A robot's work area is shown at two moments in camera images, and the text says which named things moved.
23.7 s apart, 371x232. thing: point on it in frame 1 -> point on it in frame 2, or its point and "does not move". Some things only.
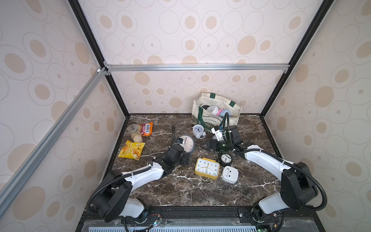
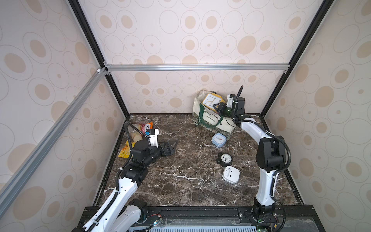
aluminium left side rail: [10, 187] does not move
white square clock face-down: [230, 174] does not move
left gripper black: [185, 159] -> [170, 151]
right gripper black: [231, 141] -> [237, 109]
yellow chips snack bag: [132, 150] does not move
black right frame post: [326, 4] does not move
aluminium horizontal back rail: [197, 67] does not move
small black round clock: [224, 159] does not move
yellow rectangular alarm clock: [207, 168] -> [212, 99]
